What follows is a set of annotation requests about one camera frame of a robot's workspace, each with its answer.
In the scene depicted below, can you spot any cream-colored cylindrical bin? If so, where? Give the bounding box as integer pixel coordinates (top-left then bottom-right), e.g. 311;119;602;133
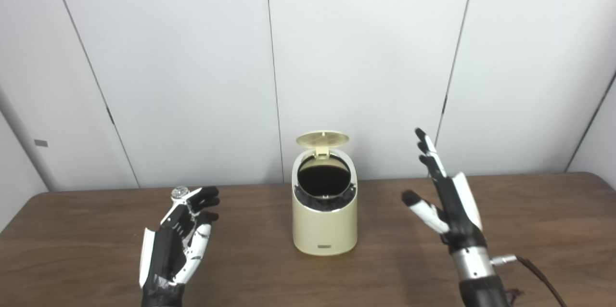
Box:
291;130;359;256

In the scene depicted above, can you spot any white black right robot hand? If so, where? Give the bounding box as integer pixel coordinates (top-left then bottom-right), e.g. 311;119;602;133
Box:
401;128;488;252

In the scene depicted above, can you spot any round cream bin lid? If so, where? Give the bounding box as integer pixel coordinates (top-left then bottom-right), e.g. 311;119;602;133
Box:
296;130;350;160

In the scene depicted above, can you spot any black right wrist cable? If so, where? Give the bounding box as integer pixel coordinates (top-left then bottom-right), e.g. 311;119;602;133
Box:
491;254;568;307

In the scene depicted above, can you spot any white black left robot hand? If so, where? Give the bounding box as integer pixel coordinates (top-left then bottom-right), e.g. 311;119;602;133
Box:
139;186;221;294

